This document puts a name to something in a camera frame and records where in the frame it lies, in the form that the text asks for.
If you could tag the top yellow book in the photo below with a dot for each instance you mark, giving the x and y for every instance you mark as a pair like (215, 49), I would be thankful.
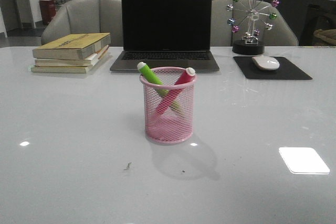
(73, 46)

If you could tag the red trash bin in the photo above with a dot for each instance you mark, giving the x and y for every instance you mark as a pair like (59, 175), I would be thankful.
(48, 10)

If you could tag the ferris wheel desk ornament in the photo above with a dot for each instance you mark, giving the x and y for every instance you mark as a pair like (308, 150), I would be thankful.
(249, 14)

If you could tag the cream book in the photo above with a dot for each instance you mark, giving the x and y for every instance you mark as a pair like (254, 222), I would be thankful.
(89, 61)
(37, 69)

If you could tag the green marker pen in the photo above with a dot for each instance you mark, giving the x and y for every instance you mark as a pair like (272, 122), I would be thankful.
(152, 78)

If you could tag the black mouse pad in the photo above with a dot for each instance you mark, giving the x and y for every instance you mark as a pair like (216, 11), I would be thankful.
(286, 71)

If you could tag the white computer mouse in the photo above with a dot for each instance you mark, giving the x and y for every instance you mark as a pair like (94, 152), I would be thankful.
(266, 62)

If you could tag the right grey armchair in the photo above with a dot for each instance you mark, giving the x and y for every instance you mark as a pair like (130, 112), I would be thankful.
(221, 35)

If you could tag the grey open laptop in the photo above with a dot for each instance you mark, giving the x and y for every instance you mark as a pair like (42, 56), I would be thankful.
(166, 33)

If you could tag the bottom cream book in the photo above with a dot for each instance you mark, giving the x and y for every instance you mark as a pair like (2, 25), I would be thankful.
(37, 69)

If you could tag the pink mesh pen holder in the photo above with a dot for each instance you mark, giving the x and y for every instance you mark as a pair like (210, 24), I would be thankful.
(168, 127)

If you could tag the left grey armchair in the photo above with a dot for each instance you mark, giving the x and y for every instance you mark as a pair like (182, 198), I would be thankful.
(86, 16)

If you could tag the grey armchair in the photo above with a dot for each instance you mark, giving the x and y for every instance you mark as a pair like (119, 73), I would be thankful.
(221, 35)
(86, 16)

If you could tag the pink red marker pen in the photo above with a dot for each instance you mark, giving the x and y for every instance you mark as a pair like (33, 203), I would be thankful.
(169, 100)

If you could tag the middle cream book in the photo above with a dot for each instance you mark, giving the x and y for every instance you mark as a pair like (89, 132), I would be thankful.
(89, 61)

